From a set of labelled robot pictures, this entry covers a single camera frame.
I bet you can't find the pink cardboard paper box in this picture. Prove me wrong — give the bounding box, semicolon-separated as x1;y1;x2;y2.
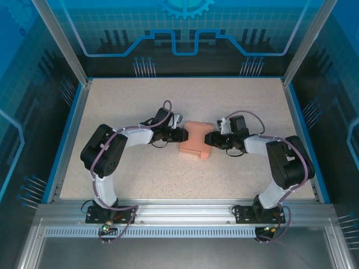
178;120;215;162

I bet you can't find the aluminium side rail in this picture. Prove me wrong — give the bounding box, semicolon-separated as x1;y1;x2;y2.
281;78;324;203
46;80;94;204

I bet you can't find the aluminium mounting rail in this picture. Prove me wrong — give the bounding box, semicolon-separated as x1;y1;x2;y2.
36;198;335;225

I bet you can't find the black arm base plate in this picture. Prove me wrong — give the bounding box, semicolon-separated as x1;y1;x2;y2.
85;205;136;225
233;205;284;225

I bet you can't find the slotted grey cable duct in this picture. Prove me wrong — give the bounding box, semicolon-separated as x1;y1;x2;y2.
44;227;257;238

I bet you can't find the aluminium frame corner post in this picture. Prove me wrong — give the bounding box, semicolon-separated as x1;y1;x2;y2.
281;0;338;87
30;0;94;87

